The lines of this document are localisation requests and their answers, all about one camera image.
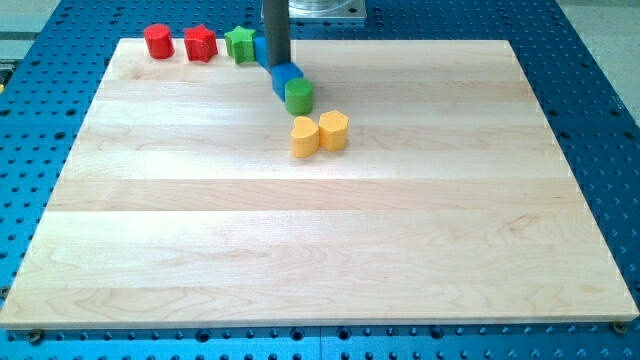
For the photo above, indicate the blue triangle block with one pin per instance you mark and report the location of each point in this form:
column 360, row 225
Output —
column 261, row 52

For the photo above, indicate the yellow heart block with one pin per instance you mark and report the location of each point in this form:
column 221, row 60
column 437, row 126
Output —
column 304, row 137

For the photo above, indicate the yellow pentagon block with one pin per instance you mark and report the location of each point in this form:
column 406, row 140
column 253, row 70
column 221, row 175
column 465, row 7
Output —
column 333, row 130

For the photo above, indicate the green cylinder block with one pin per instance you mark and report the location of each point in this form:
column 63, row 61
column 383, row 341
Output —
column 299, row 96

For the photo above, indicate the blue cube block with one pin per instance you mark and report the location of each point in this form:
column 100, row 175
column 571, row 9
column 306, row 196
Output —
column 281, row 74

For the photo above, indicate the light wooden board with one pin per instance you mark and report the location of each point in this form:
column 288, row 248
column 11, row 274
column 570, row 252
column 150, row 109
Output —
column 181, row 203

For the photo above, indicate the green star block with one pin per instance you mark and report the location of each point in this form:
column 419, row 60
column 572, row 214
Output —
column 240, row 44

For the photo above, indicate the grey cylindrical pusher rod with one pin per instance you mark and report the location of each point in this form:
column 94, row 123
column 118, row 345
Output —
column 277, row 32

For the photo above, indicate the red star block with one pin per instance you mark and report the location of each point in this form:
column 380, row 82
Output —
column 200, row 43

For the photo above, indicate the red cylinder block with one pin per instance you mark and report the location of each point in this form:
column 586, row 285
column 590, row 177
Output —
column 159, row 41

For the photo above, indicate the left board corner screw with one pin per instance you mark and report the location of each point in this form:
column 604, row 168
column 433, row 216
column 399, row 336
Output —
column 34, row 336

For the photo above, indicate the board corner screw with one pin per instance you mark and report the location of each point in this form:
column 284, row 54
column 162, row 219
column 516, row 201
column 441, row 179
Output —
column 620, row 328
column 34, row 336

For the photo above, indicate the right board corner screw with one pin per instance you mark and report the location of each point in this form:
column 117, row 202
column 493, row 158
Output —
column 620, row 328

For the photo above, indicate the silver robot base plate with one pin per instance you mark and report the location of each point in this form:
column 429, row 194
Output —
column 327, row 9

